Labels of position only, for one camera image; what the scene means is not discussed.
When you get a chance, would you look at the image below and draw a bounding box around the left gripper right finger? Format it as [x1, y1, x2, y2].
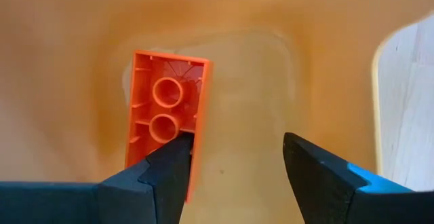
[283, 132, 434, 224]

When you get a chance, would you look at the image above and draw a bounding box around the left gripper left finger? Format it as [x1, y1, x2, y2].
[0, 132, 196, 224]

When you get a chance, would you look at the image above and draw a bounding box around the orange two-by-four block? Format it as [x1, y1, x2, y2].
[124, 50, 214, 204]

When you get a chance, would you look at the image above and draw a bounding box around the yellow plastic bin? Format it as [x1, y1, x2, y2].
[0, 0, 434, 224]

